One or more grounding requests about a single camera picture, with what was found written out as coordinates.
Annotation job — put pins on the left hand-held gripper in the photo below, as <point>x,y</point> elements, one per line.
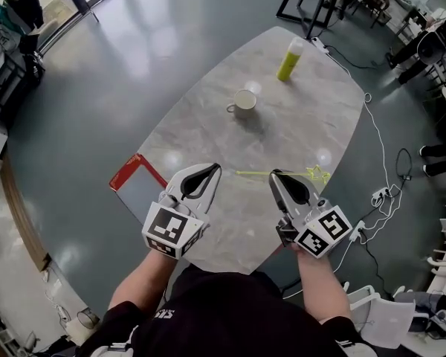
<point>166,227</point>

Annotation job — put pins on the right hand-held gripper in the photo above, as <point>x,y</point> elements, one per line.
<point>321,231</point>

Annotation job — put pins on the yellow star stick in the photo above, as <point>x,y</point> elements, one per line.
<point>317,173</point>

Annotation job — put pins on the white cup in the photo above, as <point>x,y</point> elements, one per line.
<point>244,102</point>

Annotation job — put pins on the person's right forearm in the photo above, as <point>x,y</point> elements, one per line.
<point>321,288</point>

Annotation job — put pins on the person's left forearm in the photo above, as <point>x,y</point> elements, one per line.
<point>145,277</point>

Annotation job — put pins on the red-edged flat box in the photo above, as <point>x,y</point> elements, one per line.
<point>139,192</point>

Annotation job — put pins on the white power strip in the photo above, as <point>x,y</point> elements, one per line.
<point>319,44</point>
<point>358,231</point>
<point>380,195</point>

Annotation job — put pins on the green bottle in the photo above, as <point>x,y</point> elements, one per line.
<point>289,61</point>

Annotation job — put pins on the person's black clothing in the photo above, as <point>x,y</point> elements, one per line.
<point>223,314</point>

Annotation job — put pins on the white chair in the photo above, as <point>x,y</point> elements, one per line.
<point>388,320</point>

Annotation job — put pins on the dark backpack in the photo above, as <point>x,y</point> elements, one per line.
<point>425,312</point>

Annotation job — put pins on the rack with hanging clothes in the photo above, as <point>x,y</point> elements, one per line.
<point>20,9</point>

